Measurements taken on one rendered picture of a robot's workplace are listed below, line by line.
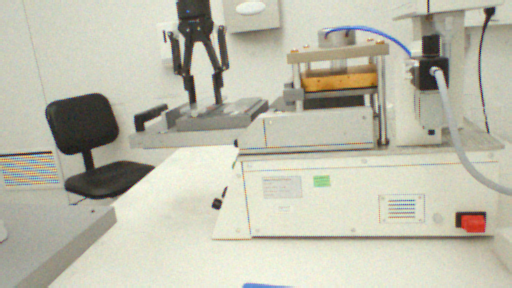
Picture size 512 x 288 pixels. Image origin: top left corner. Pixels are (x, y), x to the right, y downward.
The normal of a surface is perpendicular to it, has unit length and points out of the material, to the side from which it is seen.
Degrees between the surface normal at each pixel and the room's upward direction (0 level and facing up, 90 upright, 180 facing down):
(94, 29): 90
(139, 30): 90
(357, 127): 90
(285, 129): 90
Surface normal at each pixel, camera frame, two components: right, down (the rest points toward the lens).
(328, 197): -0.21, 0.26
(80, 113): 0.74, -0.10
